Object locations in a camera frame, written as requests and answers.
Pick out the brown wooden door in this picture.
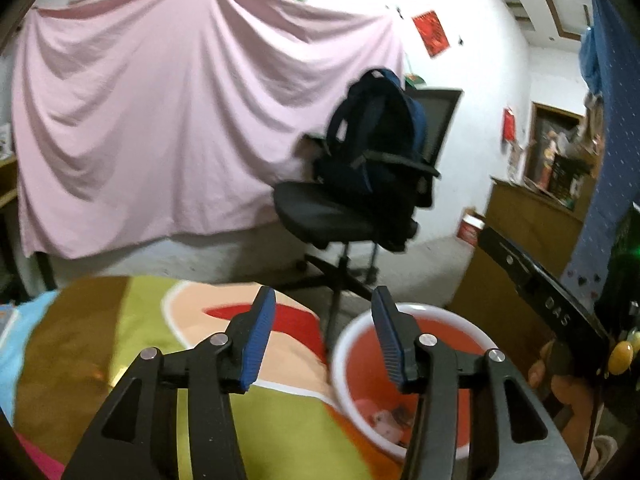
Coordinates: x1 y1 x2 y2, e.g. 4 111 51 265
525 102 586 186

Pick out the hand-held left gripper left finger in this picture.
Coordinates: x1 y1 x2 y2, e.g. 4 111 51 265
62 286 277 480

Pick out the dark blue backpack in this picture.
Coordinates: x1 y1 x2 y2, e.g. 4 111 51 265
315 67 427 253

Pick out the person's right hand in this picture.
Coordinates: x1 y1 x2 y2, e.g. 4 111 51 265
527 342 623 478

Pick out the colourful printed blanket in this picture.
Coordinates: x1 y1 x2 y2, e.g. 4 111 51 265
0 276 401 480

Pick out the blue dotted curtain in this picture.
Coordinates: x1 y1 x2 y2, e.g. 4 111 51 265
562 0 640 311

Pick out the pale crumpled wrapper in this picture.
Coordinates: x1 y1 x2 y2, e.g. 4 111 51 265
357 400 406 446

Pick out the red and brown cardboard box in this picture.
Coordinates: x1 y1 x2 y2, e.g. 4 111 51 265
457 214 486 247

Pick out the red bucket with white rim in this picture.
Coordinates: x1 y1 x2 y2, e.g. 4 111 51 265
327 302 501 463

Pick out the wooden shelf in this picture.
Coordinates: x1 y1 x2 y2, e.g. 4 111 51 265
0 152 23 301

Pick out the black office chair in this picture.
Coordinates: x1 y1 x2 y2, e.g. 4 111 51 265
274 87 465 356

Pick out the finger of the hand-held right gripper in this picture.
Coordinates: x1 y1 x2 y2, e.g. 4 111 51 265
477 225 538 291

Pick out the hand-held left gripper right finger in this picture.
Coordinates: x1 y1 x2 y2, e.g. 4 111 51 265
371 285 551 480

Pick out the red paper wall decoration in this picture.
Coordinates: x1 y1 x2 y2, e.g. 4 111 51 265
412 10 448 58

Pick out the light blue cloth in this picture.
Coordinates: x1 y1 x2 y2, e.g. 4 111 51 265
580 27 603 93

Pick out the pink bed sheet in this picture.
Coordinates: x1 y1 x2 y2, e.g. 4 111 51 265
11 0 405 260

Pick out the wooden cabinet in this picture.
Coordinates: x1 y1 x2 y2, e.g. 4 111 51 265
450 176 586 306

